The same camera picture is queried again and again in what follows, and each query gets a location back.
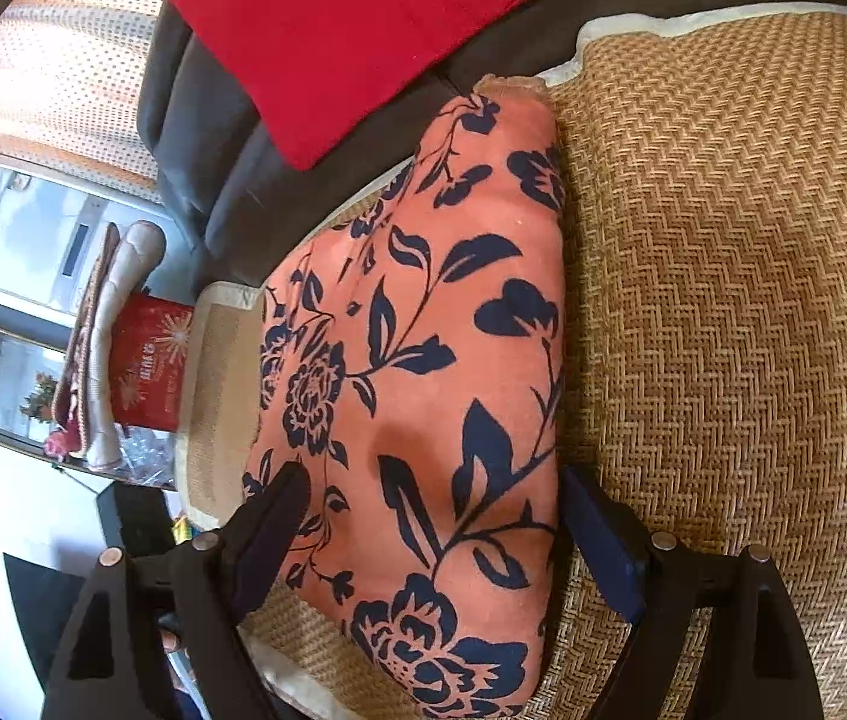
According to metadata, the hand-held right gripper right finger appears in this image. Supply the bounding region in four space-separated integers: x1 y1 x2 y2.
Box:
558 469 825 720

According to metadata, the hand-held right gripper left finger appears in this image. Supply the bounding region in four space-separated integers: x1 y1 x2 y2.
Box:
41 460 312 720

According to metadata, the orange floral pillow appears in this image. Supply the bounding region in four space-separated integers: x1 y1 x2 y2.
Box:
242 94 569 720

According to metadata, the black box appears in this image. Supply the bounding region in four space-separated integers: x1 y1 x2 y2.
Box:
97 484 185 563

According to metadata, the clear plastic bag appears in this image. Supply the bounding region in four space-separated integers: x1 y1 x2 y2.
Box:
119 424 181 488

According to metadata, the red gift bag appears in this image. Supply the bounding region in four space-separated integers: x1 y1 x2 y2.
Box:
110 294 196 430

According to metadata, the potted plant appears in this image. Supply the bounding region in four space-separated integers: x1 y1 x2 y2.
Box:
22 371 57 421

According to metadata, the stack of quilted pads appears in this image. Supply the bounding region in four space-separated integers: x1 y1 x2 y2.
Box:
49 221 168 473

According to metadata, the woven straw mat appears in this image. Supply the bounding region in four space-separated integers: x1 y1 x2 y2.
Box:
176 0 847 720

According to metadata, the silver cabinet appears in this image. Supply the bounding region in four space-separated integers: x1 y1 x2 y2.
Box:
0 150 173 308

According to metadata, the dark brown sofa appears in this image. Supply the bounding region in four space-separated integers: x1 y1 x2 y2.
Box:
137 0 847 293

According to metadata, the beige embroidered cloth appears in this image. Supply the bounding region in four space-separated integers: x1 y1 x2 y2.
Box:
477 73 554 102

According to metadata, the dotted orange white curtain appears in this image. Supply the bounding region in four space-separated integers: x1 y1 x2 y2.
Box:
0 0 192 203

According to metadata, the red blanket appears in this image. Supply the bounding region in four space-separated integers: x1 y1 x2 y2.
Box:
161 0 702 172

